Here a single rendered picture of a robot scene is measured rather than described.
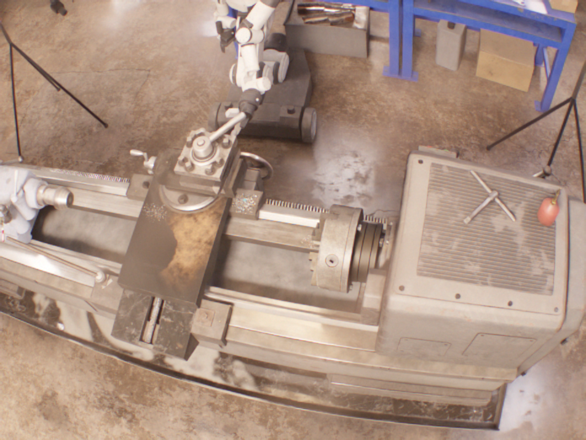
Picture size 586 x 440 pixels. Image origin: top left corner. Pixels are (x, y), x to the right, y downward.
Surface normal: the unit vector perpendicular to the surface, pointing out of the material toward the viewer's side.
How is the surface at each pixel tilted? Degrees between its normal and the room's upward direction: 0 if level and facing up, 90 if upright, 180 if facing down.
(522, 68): 90
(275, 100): 0
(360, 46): 90
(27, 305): 0
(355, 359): 0
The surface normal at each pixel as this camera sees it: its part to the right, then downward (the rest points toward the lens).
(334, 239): -0.17, -0.23
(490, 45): 0.04, -0.42
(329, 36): -0.19, 0.88
